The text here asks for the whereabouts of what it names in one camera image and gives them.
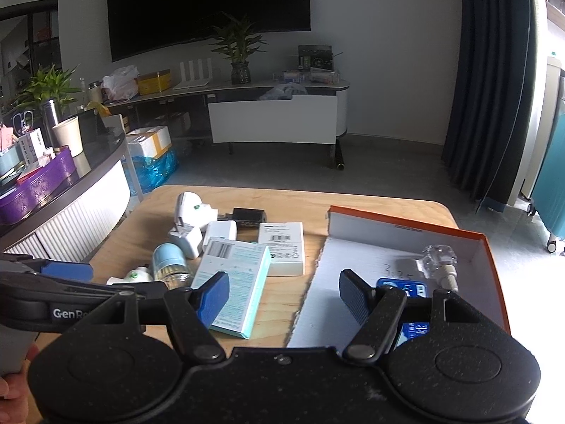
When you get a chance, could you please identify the blue packet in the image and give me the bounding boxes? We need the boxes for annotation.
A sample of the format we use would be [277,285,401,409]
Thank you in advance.
[376,276,432,349]

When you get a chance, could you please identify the white router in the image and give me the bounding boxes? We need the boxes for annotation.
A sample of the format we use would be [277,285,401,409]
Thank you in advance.
[173,58,213,91]

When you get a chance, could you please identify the white box with label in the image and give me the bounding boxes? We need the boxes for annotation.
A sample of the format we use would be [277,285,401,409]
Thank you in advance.
[257,222,305,277]

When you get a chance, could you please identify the black charger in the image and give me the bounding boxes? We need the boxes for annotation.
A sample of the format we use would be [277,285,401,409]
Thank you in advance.
[231,207,268,227]

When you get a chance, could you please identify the white plastic bag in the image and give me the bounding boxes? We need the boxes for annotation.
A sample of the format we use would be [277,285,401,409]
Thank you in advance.
[102,65,141,102]

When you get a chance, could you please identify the black wall screen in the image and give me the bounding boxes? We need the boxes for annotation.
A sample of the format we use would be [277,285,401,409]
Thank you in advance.
[107,0,311,63]

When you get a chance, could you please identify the clear glass bottle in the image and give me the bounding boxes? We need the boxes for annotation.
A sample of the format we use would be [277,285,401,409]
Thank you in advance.
[421,244,460,293]

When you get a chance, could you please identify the person's left hand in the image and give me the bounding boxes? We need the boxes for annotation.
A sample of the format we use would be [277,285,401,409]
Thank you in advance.
[0,344,41,412]

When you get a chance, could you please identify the white media console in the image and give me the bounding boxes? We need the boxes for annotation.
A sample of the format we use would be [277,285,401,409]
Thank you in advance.
[105,77,350,147]

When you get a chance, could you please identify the curved grey white counter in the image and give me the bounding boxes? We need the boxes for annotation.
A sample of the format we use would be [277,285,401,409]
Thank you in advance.
[0,131,132,262]

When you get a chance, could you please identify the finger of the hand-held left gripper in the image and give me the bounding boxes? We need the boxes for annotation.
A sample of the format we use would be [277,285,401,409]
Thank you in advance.
[0,270,166,298]
[0,253,95,282]

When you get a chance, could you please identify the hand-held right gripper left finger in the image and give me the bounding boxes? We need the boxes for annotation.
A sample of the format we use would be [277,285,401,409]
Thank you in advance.
[79,271,230,364]

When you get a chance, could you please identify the white printed carton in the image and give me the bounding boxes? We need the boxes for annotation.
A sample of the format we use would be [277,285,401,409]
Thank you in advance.
[17,128,48,165]

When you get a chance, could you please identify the white paper cup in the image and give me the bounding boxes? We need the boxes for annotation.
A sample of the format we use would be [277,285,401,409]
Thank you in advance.
[52,116,85,158]

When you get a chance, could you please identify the grey blue plastic bag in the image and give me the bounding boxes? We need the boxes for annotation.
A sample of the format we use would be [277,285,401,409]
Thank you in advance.
[259,82,308,101]

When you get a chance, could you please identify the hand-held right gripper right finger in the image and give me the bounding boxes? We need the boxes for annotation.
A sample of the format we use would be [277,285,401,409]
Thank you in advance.
[339,269,504,360]

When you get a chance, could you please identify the dark curtain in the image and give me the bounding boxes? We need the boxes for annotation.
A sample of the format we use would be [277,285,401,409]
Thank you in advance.
[440,0,545,205]

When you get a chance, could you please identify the potted plant in dark vase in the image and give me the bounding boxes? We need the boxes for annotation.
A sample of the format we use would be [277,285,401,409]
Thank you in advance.
[208,12,267,86]

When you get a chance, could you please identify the yellow box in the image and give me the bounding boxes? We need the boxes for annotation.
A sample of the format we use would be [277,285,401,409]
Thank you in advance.
[137,70,172,96]

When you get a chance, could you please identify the teal suitcase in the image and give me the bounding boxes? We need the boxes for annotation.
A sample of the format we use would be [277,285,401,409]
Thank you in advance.
[527,93,565,255]

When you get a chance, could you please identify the scissors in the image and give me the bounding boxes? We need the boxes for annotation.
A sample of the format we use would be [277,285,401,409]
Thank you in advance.
[12,110,35,136]

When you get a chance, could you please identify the steel bottle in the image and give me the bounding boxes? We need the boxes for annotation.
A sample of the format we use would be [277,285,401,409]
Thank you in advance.
[41,100,61,147]

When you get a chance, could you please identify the light blue jar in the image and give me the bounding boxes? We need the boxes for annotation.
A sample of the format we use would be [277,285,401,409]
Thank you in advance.
[151,243,192,291]

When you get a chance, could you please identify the cardboard parcel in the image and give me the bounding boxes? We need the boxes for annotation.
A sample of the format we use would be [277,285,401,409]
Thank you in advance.
[125,125,172,158]

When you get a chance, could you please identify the small white green-dot plug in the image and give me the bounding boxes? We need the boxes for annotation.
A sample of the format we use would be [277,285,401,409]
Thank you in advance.
[106,266,154,286]

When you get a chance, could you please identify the white charger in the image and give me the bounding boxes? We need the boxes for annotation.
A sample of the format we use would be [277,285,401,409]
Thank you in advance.
[202,220,238,251]

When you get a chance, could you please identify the purple tray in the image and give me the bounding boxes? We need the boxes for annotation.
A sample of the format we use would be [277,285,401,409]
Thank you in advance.
[0,146,74,227]

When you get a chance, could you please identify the chunky white charger cube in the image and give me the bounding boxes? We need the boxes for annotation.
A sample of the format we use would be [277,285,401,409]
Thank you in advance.
[169,218,204,260]

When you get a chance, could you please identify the dark green box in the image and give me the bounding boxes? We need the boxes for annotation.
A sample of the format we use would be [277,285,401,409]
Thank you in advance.
[297,45,333,71]

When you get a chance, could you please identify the pale teal carton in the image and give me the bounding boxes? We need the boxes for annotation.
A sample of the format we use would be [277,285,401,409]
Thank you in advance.
[190,237,272,340]

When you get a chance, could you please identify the bamboo plant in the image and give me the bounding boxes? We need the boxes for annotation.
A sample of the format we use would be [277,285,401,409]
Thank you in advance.
[12,64,81,118]

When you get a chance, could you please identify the round white plug adapter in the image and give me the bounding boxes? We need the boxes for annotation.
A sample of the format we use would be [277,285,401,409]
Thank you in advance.
[175,191,215,231]

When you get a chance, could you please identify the black roll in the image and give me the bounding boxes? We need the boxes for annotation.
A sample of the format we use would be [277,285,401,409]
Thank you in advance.
[328,140,347,172]

